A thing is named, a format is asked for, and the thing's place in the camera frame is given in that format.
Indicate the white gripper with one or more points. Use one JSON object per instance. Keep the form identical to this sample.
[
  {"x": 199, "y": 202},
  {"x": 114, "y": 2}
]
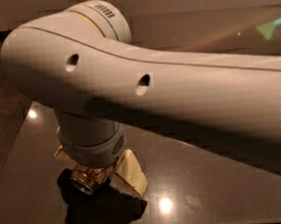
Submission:
[{"x": 93, "y": 151}]

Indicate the orange soda can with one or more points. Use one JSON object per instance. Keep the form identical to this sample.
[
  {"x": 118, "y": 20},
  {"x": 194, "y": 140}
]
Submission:
[{"x": 88, "y": 179}]

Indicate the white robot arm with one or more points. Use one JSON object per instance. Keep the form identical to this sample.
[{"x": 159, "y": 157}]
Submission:
[{"x": 81, "y": 63}]

